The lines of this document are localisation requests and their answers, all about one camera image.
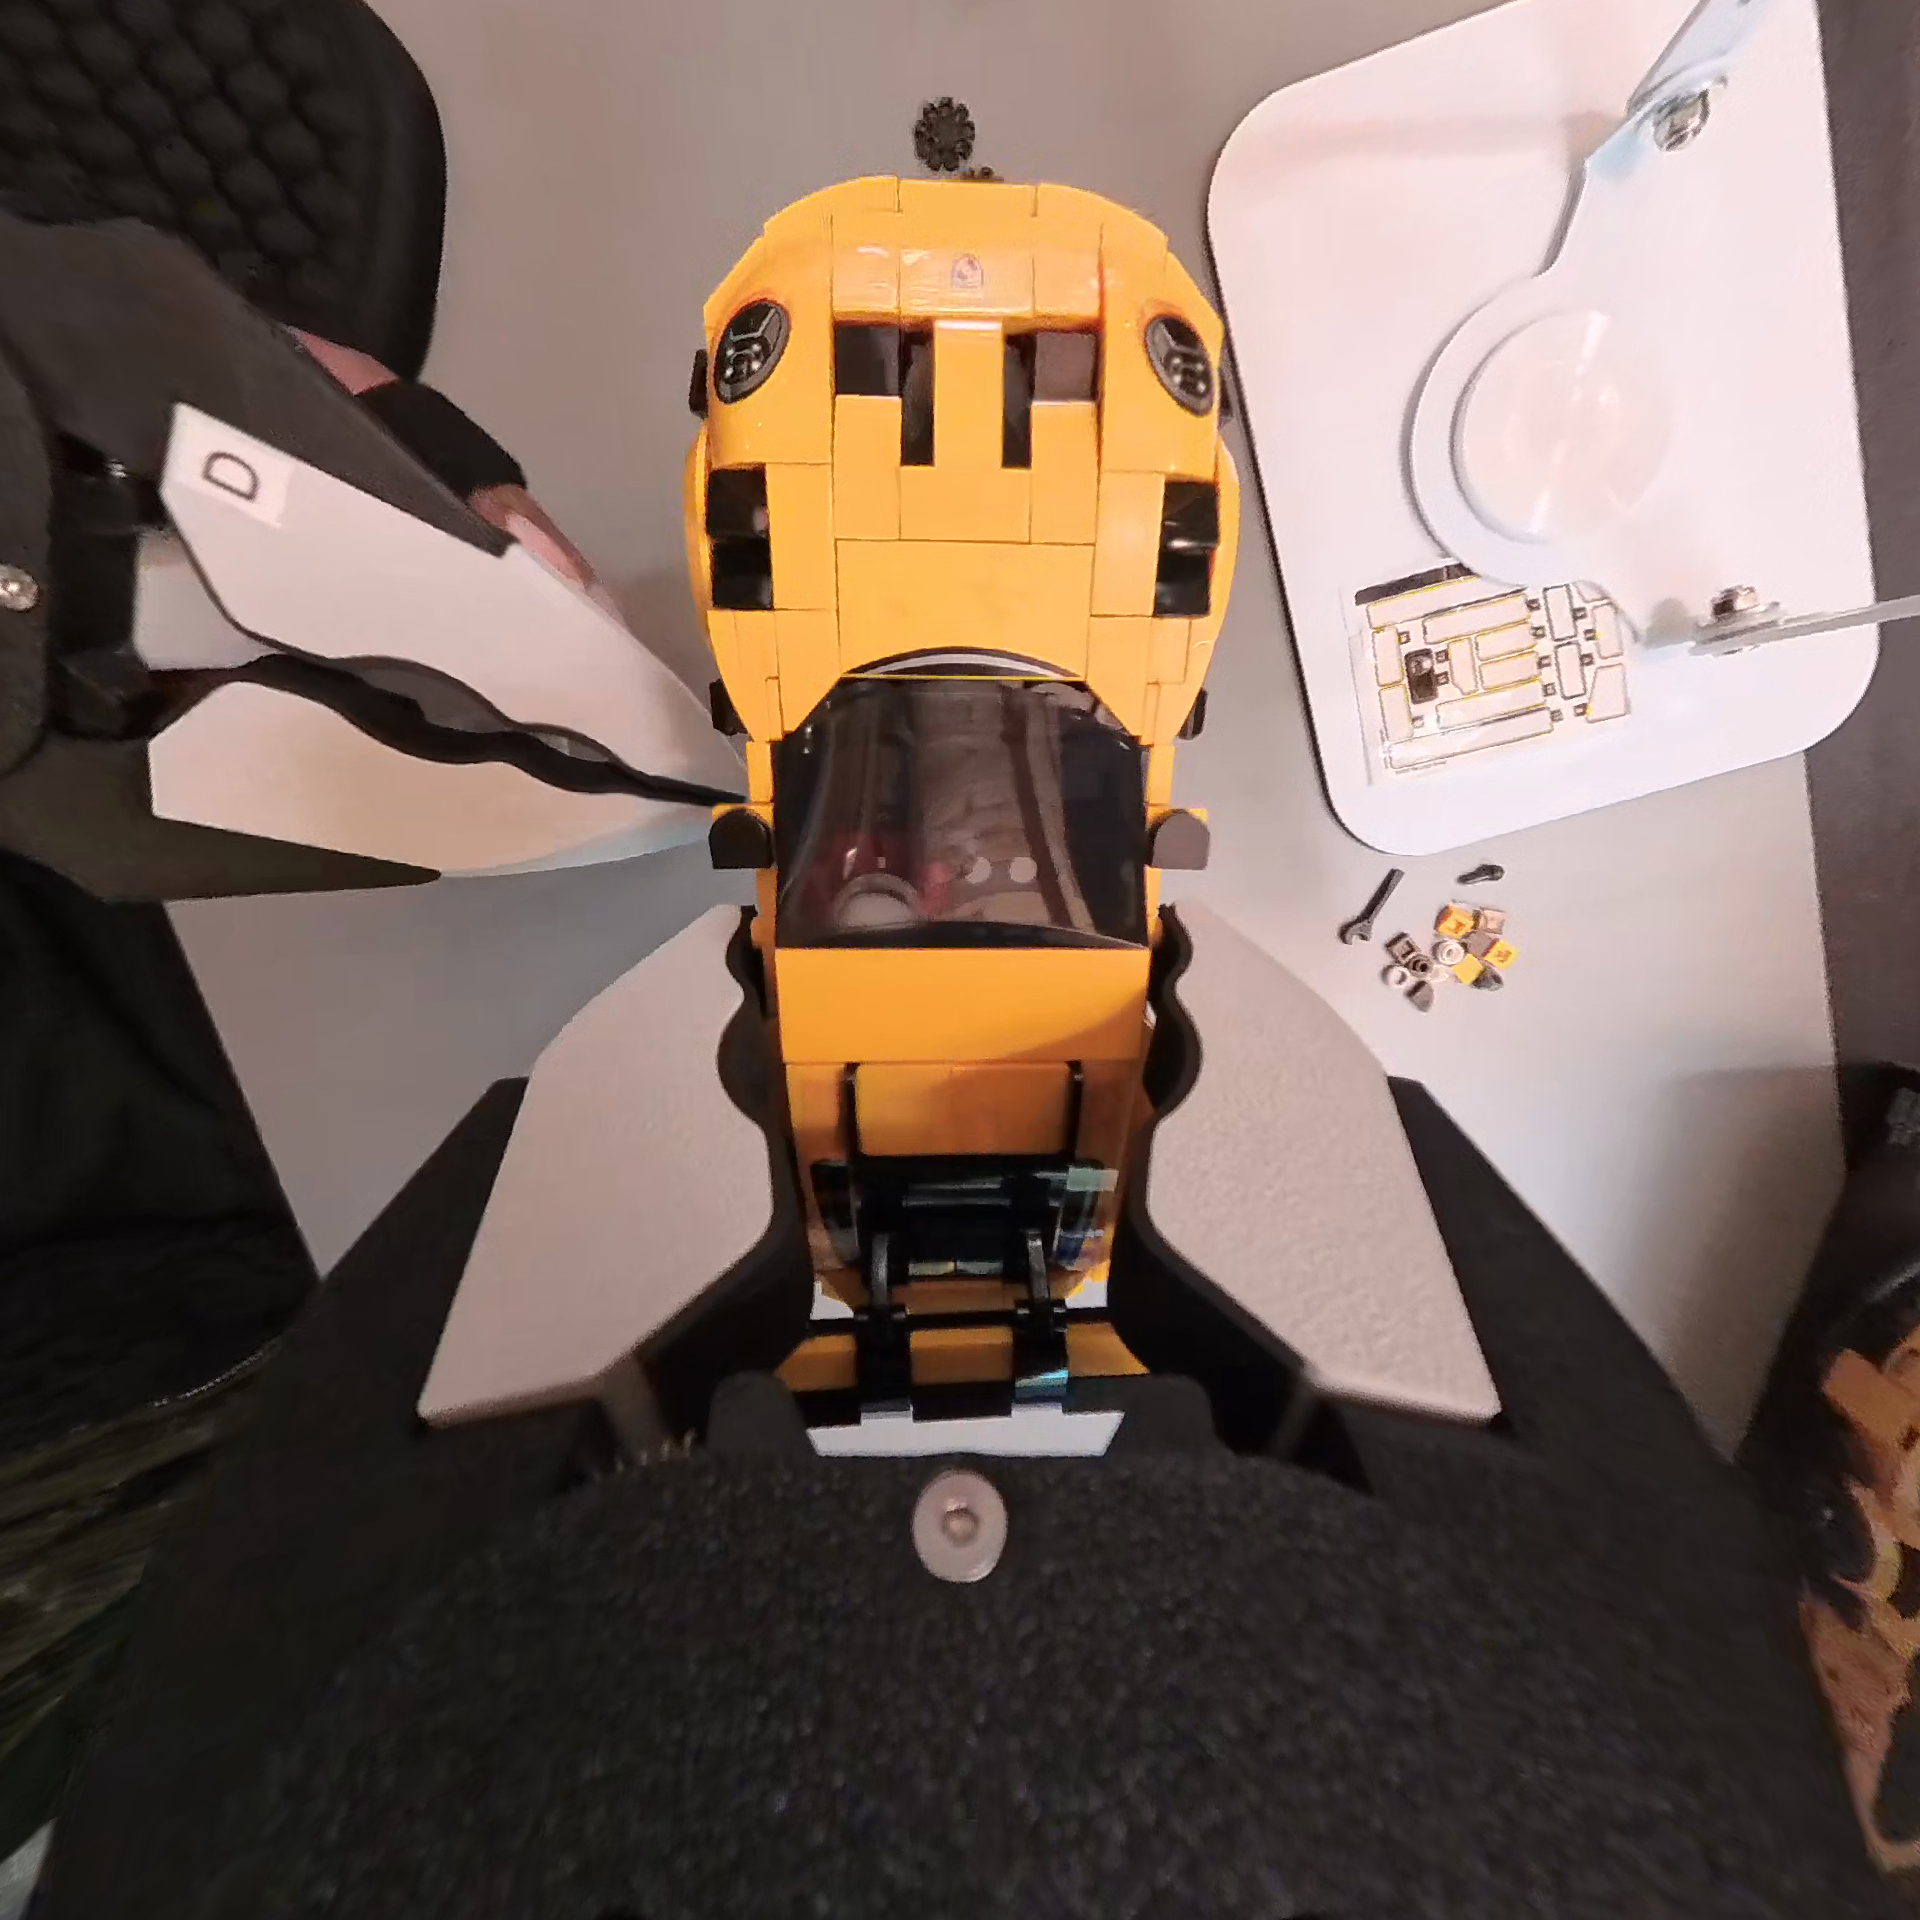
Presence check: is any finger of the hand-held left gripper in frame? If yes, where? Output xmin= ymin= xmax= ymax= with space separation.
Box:
xmin=132 ymin=402 xmax=748 ymax=800
xmin=147 ymin=671 xmax=725 ymax=881

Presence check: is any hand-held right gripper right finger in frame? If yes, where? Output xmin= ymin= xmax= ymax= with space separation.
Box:
xmin=1123 ymin=901 xmax=1505 ymax=1425

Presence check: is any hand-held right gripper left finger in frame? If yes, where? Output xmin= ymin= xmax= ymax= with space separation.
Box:
xmin=416 ymin=901 xmax=818 ymax=1425

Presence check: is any yellow and black lego car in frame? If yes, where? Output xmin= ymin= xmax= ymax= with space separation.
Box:
xmin=682 ymin=170 xmax=1248 ymax=1425

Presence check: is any person's left forearm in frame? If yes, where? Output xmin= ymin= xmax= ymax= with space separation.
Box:
xmin=0 ymin=1334 xmax=289 ymax=1847

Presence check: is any pile of small lego pieces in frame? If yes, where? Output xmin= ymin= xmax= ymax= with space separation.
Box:
xmin=1339 ymin=857 xmax=1519 ymax=1016

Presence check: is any lego sticker sheet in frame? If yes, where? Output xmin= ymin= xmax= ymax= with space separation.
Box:
xmin=1341 ymin=561 xmax=1637 ymax=781

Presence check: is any lego set box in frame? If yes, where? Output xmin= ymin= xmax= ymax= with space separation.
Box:
xmin=1740 ymin=1062 xmax=1920 ymax=1882

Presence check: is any person's left hand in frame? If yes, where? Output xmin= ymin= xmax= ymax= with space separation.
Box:
xmin=304 ymin=336 xmax=602 ymax=594

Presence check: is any white monitor stand base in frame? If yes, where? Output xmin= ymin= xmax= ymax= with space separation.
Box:
xmin=1207 ymin=0 xmax=1884 ymax=857

